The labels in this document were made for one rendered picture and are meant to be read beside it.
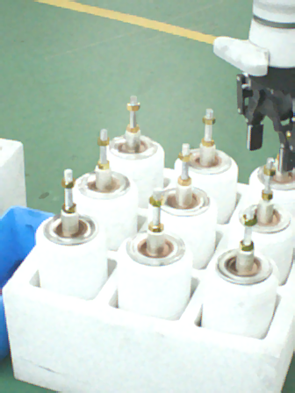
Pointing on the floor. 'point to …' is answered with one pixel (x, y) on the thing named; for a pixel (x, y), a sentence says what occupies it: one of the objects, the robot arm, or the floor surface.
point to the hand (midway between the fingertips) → (269, 152)
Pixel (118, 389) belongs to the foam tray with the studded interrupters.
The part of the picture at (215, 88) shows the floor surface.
